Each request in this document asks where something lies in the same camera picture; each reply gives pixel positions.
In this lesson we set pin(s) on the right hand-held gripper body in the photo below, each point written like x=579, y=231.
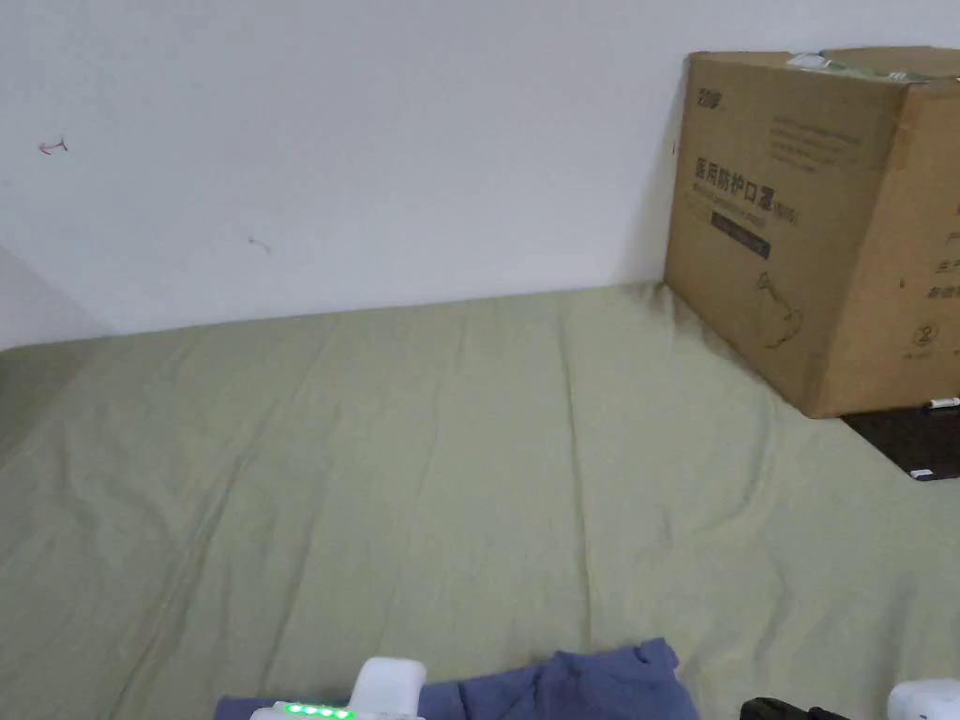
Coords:
x=926, y=701

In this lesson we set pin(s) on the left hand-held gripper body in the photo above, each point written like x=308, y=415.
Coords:
x=375, y=694

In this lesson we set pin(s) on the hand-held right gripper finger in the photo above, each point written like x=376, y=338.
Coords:
x=787, y=710

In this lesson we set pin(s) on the dark blue shirt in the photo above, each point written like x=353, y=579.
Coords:
x=585, y=686

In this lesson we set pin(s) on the bed with pale green sheet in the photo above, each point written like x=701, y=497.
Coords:
x=420, y=465

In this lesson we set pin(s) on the flat black box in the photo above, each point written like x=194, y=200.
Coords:
x=911, y=442

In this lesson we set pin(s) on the brown cardboard carton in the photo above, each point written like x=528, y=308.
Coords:
x=810, y=225

